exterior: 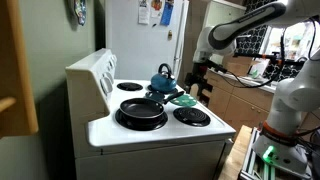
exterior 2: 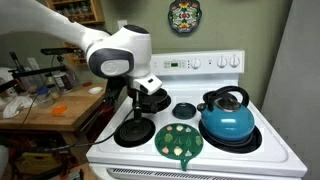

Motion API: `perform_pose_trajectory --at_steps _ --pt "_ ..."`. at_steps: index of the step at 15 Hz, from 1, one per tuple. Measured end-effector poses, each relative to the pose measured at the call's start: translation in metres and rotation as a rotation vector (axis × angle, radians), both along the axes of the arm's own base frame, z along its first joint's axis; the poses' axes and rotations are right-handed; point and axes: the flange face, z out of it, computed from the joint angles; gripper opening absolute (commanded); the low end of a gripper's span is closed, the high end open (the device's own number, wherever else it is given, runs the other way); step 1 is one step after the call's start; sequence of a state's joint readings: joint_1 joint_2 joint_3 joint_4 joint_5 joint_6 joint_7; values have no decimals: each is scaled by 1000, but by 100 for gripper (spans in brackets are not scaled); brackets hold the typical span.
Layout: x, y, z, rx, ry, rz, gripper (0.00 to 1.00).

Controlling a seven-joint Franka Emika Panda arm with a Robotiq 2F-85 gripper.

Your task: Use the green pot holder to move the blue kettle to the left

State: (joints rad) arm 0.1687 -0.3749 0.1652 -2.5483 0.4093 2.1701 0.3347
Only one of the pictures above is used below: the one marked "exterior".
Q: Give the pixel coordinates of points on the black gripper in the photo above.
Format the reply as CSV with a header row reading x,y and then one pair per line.
x,y
200,71

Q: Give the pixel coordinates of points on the green patterned pot holder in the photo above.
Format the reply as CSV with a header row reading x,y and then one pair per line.
x,y
184,100

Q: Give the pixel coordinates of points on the blue kettle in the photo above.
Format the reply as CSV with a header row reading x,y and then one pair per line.
x,y
163,83

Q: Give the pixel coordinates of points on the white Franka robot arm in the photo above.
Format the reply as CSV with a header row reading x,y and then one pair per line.
x,y
300,93

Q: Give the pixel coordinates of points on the brown cardboard box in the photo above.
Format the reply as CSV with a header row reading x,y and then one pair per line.
x,y
238,65

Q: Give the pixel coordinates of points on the small yellowish fridge magnet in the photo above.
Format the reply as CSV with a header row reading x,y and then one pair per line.
x,y
170,34

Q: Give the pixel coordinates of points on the dark teal round dish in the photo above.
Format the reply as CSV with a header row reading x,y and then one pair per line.
x,y
154,96

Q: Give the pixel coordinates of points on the wooden kitchen base cabinets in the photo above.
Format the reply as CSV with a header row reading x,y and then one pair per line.
x,y
243,106

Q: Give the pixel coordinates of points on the white green package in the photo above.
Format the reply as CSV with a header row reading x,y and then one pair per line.
x,y
260,68

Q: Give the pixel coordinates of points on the black white patterned backsplash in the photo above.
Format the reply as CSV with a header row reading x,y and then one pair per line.
x,y
253,43

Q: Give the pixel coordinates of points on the white refrigerator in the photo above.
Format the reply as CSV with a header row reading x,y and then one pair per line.
x,y
140,50

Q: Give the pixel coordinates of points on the white upper cabinet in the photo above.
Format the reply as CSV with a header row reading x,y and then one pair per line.
x,y
226,13

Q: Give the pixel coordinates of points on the blue paper sheet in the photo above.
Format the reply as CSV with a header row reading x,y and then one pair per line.
x,y
166,13

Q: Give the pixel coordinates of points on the black orange bar clamp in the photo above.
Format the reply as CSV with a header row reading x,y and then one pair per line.
x,y
266,57

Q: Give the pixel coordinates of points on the paper with orange picture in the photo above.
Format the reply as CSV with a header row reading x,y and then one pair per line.
x,y
156,8

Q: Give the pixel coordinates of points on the white paper note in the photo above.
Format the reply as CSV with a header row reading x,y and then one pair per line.
x,y
144,13

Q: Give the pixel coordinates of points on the white electric stove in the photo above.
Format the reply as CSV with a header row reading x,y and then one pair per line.
x,y
110,133

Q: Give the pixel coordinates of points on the light wooden cabinet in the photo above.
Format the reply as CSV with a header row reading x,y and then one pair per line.
x,y
20,66

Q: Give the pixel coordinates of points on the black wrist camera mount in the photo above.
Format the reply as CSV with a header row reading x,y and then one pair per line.
x,y
215,65

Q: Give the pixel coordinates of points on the aluminium profile base frame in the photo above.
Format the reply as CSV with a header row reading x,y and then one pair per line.
x,y
248,163

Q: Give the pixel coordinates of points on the colourful wall decoration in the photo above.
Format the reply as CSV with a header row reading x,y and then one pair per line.
x,y
80,11

